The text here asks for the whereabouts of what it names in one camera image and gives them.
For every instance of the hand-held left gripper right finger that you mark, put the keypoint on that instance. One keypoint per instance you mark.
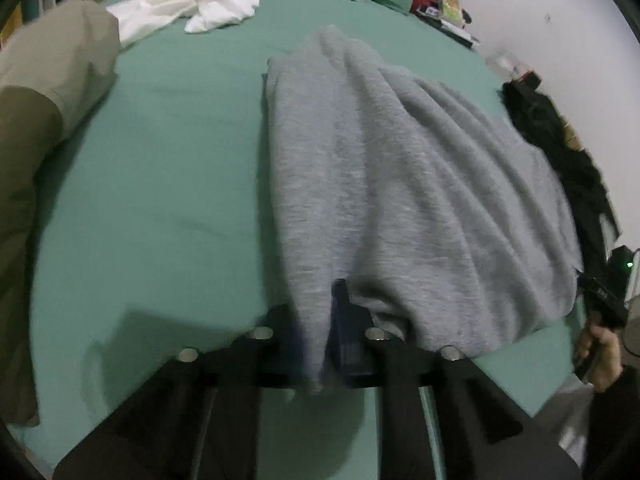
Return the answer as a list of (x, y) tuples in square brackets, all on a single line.
[(350, 340)]

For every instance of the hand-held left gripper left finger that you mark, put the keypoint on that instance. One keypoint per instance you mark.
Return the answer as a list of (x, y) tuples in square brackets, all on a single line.
[(280, 355)]

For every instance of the grey hoodie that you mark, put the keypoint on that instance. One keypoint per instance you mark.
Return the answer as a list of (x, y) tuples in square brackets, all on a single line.
[(400, 185)]

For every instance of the person's right forearm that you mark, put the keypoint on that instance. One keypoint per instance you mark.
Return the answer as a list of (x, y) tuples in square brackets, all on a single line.
[(615, 425)]

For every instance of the person's right hand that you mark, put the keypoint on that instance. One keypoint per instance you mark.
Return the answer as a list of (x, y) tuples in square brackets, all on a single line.
[(602, 355)]

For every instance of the person's white trousers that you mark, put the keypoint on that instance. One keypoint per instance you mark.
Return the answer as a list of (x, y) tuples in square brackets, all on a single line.
[(572, 425)]

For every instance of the black jacket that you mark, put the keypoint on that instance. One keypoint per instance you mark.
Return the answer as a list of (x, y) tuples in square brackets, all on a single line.
[(550, 135)]

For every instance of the bed with green sheet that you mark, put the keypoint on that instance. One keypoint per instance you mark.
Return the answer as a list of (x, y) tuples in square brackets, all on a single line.
[(175, 185)]

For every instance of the snack bag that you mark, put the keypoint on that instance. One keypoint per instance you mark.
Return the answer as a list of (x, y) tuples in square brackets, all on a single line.
[(452, 7)]

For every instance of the khaki jacket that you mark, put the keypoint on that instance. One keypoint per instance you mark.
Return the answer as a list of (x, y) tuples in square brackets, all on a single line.
[(40, 110)]

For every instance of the white shirt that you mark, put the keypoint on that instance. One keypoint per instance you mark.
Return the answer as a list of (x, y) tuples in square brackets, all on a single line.
[(175, 2)]

